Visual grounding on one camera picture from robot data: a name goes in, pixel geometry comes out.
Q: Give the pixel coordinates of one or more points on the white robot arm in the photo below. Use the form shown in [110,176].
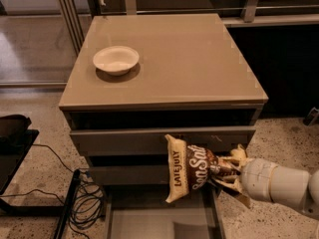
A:
[296,189]

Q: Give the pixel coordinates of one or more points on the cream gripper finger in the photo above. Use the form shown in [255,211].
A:
[233,185]
[237,156]

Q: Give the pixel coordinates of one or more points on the grey top drawer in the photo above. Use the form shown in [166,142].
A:
[144,141]

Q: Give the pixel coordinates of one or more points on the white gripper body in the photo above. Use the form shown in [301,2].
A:
[256,179]

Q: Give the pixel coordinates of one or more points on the black side table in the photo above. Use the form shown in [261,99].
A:
[11,158]

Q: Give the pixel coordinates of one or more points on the metal railing frame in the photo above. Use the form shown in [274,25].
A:
[235,13]

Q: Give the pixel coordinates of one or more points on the grey drawer cabinet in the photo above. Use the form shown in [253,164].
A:
[190,74]

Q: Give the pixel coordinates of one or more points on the dark object on side table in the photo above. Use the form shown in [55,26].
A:
[12,129]

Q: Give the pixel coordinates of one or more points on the white paper bowl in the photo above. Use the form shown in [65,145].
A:
[116,60]

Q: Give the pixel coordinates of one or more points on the grey bottom drawer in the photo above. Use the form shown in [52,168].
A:
[140,212]

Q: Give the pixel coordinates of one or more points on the grey drawer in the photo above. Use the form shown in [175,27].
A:
[144,141]
[140,212]
[130,175]

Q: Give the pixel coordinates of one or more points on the small dark floor object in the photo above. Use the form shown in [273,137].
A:
[311,117]

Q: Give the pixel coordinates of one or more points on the brown sea salt chip bag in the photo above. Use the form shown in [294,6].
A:
[191,166]

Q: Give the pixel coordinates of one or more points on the grey middle drawer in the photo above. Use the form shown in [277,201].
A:
[130,175]

